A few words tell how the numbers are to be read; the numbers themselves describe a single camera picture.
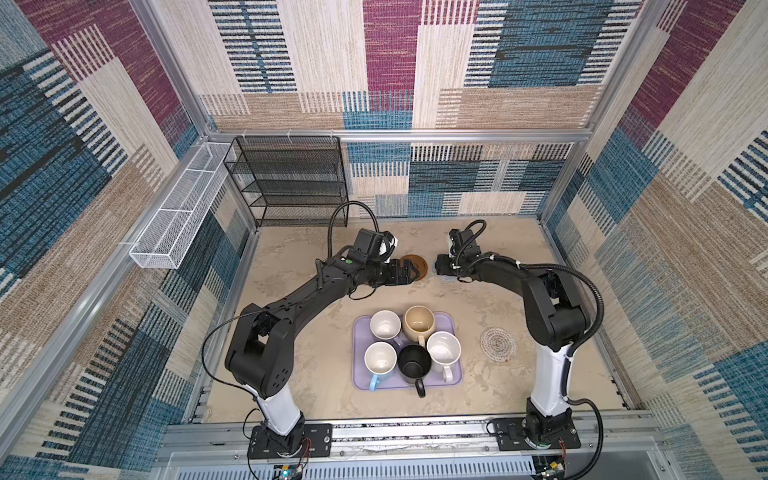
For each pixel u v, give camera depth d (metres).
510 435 0.73
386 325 0.88
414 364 0.83
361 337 0.89
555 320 0.54
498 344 0.89
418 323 0.91
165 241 0.93
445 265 0.92
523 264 0.62
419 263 1.05
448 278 1.01
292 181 1.11
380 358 0.85
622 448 0.73
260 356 0.46
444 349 0.85
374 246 0.70
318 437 0.75
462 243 0.81
